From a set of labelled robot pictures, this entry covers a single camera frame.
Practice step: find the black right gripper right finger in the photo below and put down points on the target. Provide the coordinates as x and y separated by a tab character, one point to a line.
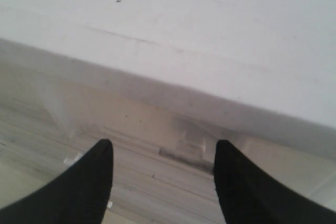
247	194

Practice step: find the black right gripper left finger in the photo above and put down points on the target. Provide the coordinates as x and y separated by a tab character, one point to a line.
78	195

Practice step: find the clear plastic box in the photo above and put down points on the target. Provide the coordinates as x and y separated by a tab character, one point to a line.
164	161
30	140

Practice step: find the white plastic drawer cabinet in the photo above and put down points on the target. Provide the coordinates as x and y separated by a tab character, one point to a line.
195	58

